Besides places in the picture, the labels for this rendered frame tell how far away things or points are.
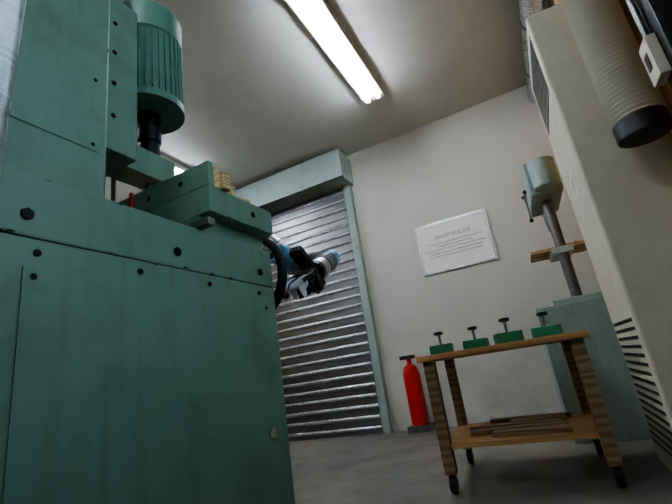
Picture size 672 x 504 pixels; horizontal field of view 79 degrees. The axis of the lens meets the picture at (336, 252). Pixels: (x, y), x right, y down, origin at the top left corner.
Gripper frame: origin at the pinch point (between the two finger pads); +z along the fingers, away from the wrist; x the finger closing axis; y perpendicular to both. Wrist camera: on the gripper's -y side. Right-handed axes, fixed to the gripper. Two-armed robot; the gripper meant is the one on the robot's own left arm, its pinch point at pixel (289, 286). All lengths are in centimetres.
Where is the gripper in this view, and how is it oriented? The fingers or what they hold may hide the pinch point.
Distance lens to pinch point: 124.9
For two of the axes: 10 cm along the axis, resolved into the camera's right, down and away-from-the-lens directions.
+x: -8.7, 2.7, 4.1
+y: 3.6, 9.2, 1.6
